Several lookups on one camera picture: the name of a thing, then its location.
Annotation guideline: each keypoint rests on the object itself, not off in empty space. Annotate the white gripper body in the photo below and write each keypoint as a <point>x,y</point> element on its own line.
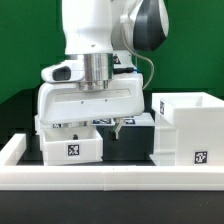
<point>65,103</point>

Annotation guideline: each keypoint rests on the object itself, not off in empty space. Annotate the white front drawer tray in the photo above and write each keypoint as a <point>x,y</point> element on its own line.
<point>58,147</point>

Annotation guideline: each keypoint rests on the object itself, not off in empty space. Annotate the white drawer tray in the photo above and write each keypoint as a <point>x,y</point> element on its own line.
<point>58,147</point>
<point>39,126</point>

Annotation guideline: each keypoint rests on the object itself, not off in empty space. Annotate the white drawer cabinet box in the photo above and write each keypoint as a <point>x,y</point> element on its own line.
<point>189,129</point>

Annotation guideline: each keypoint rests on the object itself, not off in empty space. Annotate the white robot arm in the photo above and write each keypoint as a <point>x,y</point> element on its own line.
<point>93,82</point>

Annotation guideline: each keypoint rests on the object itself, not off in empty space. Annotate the white rear drawer tray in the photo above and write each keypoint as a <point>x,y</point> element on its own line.
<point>39,126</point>

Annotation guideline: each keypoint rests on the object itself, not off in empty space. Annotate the fiducial marker sheet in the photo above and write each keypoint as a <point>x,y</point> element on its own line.
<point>145,119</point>

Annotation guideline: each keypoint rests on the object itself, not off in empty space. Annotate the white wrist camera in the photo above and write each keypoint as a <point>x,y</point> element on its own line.
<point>67,71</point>

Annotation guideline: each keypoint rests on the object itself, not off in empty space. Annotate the white U-shaped boundary frame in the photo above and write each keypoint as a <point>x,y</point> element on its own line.
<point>101,178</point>

